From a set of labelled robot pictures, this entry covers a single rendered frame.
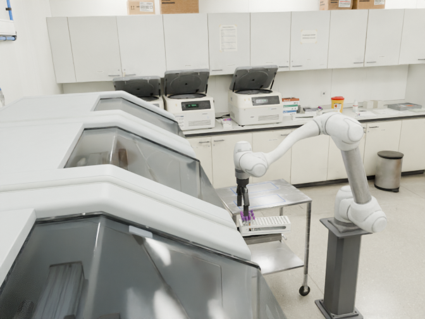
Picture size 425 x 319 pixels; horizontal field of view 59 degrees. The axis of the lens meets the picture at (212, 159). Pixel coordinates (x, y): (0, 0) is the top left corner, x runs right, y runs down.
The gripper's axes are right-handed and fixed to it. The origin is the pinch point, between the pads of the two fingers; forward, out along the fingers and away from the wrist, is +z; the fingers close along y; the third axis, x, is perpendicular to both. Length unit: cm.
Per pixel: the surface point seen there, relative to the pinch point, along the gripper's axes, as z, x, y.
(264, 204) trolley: 14.1, -24.9, 32.3
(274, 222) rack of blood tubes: 9.0, -18.7, -4.4
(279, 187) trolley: 14, -46, 58
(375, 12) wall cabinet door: -121, -248, 256
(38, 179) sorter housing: -65, 82, -101
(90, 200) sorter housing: -65, 68, -117
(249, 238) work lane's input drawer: 16.2, -2.4, -6.4
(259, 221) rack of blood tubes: 8.3, -10.1, -1.8
